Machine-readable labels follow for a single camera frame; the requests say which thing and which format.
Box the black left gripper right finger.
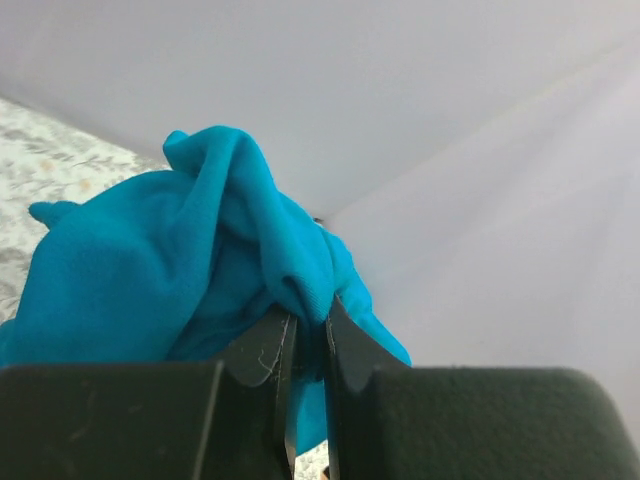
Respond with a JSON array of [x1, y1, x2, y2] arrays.
[[325, 302, 633, 480]]

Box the blue t shirt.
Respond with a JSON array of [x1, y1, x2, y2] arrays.
[[1, 126, 410, 453]]

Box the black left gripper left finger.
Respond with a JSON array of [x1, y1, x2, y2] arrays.
[[1, 307, 297, 479]]

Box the floral patterned table mat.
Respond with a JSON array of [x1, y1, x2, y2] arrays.
[[0, 99, 168, 321]]

